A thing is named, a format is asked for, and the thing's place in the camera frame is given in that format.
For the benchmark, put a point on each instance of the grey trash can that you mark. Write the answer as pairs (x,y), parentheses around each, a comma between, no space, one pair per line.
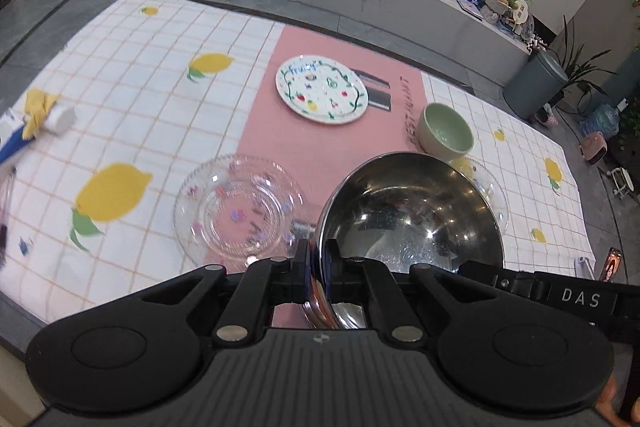
(535,84)

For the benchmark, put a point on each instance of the green potted plant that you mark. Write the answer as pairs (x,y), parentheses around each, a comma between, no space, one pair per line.
(582,67)

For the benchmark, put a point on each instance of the smartphone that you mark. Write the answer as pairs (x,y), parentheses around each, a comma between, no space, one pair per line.
(614,264)

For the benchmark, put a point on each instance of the person's right hand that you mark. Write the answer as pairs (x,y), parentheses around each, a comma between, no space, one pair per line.
(608,403)

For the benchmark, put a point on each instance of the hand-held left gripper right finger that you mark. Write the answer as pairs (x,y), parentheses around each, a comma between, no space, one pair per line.
(330,274)

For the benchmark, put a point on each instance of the pink placemat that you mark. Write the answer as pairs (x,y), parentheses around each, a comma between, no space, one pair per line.
(265,127)

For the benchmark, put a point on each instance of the green ceramic bowl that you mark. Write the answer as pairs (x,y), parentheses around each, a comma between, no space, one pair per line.
(445,134)

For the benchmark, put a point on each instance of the pink heater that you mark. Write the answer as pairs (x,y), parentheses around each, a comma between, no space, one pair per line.
(594,148)

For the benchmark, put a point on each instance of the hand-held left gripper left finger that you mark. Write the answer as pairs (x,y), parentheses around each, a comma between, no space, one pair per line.
(300,274)

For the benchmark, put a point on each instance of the blue and white packet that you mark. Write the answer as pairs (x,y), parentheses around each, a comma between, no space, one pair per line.
(11,142)

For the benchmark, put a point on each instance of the blue water bottle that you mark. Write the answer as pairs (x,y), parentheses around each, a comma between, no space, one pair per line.
(600,122)

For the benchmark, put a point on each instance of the white phone stand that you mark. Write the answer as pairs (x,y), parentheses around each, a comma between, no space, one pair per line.
(584,266)

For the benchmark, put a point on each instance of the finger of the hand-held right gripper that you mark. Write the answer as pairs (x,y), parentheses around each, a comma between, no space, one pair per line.
(480,273)

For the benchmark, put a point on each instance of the stainless steel bowl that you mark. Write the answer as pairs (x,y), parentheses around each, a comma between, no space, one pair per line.
(410,212)

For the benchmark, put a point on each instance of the clear glass plate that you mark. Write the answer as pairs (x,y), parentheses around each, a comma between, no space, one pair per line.
(235,212)
(492,192)

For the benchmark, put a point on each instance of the white fruit-print plate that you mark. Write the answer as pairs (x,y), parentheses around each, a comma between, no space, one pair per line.
(320,89)

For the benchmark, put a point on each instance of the yellow cloth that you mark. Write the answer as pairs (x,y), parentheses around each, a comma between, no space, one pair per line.
(37,109)

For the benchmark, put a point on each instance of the lemon-print checked tablecloth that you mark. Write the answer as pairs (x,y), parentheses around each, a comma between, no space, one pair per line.
(125,107)

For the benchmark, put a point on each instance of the white stool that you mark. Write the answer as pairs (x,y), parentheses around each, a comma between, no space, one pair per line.
(620,182)

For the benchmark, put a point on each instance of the white roll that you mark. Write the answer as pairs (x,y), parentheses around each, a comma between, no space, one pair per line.
(62,121)

